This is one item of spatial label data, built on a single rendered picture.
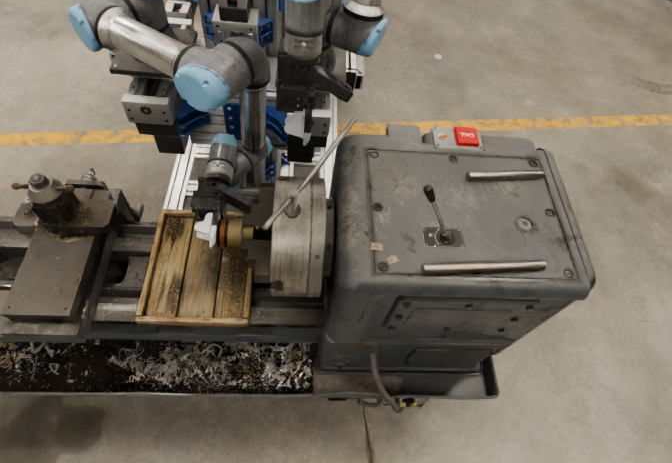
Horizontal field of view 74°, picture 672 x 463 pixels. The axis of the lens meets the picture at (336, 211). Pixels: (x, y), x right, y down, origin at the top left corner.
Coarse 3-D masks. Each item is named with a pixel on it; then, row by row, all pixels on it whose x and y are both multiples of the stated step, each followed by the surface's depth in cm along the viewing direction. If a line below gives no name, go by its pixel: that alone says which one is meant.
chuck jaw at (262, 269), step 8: (248, 240) 114; (256, 240) 114; (264, 240) 114; (240, 248) 112; (248, 248) 112; (256, 248) 112; (264, 248) 113; (248, 256) 111; (256, 256) 111; (264, 256) 111; (248, 264) 112; (256, 264) 109; (264, 264) 109; (256, 272) 108; (264, 272) 108; (256, 280) 109; (264, 280) 109; (280, 288) 110
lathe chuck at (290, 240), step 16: (288, 176) 116; (304, 192) 108; (304, 208) 105; (272, 224) 103; (288, 224) 103; (304, 224) 103; (272, 240) 102; (288, 240) 103; (304, 240) 103; (272, 256) 103; (288, 256) 103; (304, 256) 104; (272, 272) 105; (288, 272) 105; (304, 272) 105; (272, 288) 110; (288, 288) 109; (304, 288) 109
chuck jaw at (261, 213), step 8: (264, 184) 114; (272, 184) 115; (264, 192) 112; (272, 192) 112; (256, 200) 115; (264, 200) 113; (272, 200) 113; (256, 208) 113; (264, 208) 114; (272, 208) 114; (248, 216) 114; (256, 216) 114; (264, 216) 114; (248, 224) 115; (256, 224) 115
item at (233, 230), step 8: (224, 224) 114; (232, 224) 114; (240, 224) 114; (216, 232) 113; (224, 232) 113; (232, 232) 113; (240, 232) 113; (248, 232) 114; (216, 240) 114; (224, 240) 114; (232, 240) 113; (240, 240) 113; (232, 248) 115
